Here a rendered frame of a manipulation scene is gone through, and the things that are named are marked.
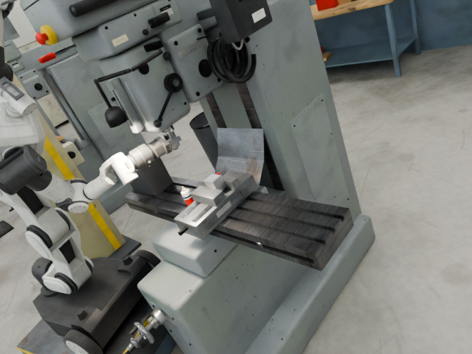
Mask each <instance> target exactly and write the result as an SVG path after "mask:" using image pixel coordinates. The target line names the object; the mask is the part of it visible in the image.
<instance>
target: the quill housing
mask: <svg viewBox="0 0 472 354"><path fill-rule="evenodd" d="M159 40H160V39H159V38H158V37H155V36H153V37H150V38H149V39H146V40H145V41H142V42H140V43H139V44H136V45H135V46H132V47H131V48H128V49H126V50H125V51H122V52H121V53H118V54H117V55H114V56H110V57H107V58H103V59H100V60H99V65H100V68H101V70H102V71H103V73H104V75H105V76H107V75H109V74H113V73H115V72H119V71H122V70H126V69H128V68H130V69H131V68H132V67H133V66H134V65H137V64H138V63H140V62H141V61H143V60H144V59H146V58H148V57H150V56H151V55H152V54H154V53H156V52H158V51H159V50H158V49H157V50H154V51H149V52H146V51H145V49H144V47H143V46H144V45H146V44H148V43H152V42H154V41H159ZM161 49H162V50H163V54H164V52H166V51H165V50H164V47H162V48H161ZM163 54H161V55H159V56H157V57H156V58H154V59H153V60H151V61H150V62H148V63H146V64H145V65H144V66H142V67H140V68H138V69H137V70H136V71H134V72H132V71H131V72H130V73H128V74H124V75H122V76H118V77H115V78H112V79H116V78H119V79H120V81H121V83H122V84H123V86H124V88H125V90H126V92H127V94H128V95H129V98H130V99H131V102H132V103H133V106H134V107H135V109H136V111H137V113H138V115H139V117H140V118H141V120H142V122H143V124H144V126H145V129H143V130H142V131H141V132H158V133H159V132H163V131H164V130H166V129H167V128H169V127H170V126H171V125H173V124H175V123H176V122H177V121H178V120H180V119H182V118H183V117H184V116H185V115H187V114H188V113H189V112H190V105H189V102H188V100H187V98H186V96H185V94H184V92H183V89H181V90H180V91H179V92H175V93H172V95H171V97H170V100H169V102H168V105H167V106H166V109H165V111H164V114H163V116H162V119H161V123H162V125H161V127H159V128H156V127H154V125H153V123H154V121H155V120H157V119H158V117H159V114H160V112H161V111H162V108H163V106H164V103H165V101H166V98H167V96H168V94H169V92H168V91H167V90H166V88H165V86H164V78H165V76H166V75H168V74H171V73H175V72H174V70H173V67H172V65H171V63H170V61H169V60H165V59H164V58H163ZM112 79H108V81H111V80H112Z"/></svg>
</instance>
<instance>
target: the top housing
mask: <svg viewBox="0 0 472 354"><path fill-rule="evenodd" d="M80 1H83V0H20V7H21V9H22V10H23V12H24V13H25V15H26V16H27V19H28V20H29V22H30V23H31V25H32V26H33V28H34V30H35V32H39V33H40V34H41V31H40V28H41V27H42V26H44V25H48V26H50V27H51V28H52V29H53V31H54V32H55V34H56V36H57V38H58V43H59V42H61V41H64V40H66V39H69V38H70V37H73V36H76V35H78V34H80V33H82V32H85V31H87V30H89V29H92V28H94V27H96V26H99V25H101V24H103V23H105V22H108V21H110V20H112V19H115V18H117V17H119V16H121V15H124V14H126V13H128V12H131V11H133V10H136V9H137V8H140V7H142V6H144V5H147V4H149V3H152V2H153V1H156V0H118V1H115V2H113V3H110V4H108V5H106V6H102V7H100V8H97V9H95V10H94V11H91V12H89V13H86V14H83V15H80V16H79V17H77V18H76V17H74V16H73V15H72V14H71V13H70V5H72V4H75V3H77V2H80Z"/></svg>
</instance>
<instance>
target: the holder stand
mask: <svg viewBox="0 0 472 354"><path fill-rule="evenodd" d="M136 173H137V175H138V178H137V179H136V180H134V181H133V182H131V183H130V184H131V186H132V188H133V189H134V191H136V192H142V193H146V194H150V195H156V196H158V195H159V194H160V193H161V192H163V191H164V190H165V189H167V188H168V187H169V186H170V185H171V184H172V183H173V181H172V179H171V177H170V175H169V173H168V171H167V170H166V167H165V165H164V163H163V161H162V160H161V158H160V157H159V158H156V159H155V163H153V164H151V165H150V166H148V167H146V168H144V169H143V170H141V171H140V170H136Z"/></svg>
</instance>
